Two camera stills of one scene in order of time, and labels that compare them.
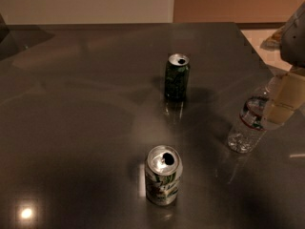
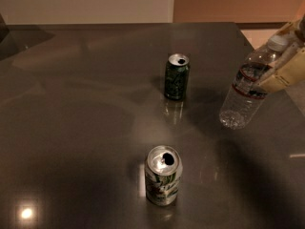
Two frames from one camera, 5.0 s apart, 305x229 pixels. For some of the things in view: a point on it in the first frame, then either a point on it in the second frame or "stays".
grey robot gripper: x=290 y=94 -> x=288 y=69
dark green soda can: x=177 y=77 stays
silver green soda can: x=163 y=168 stays
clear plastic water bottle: x=252 y=124 -> x=246 y=96
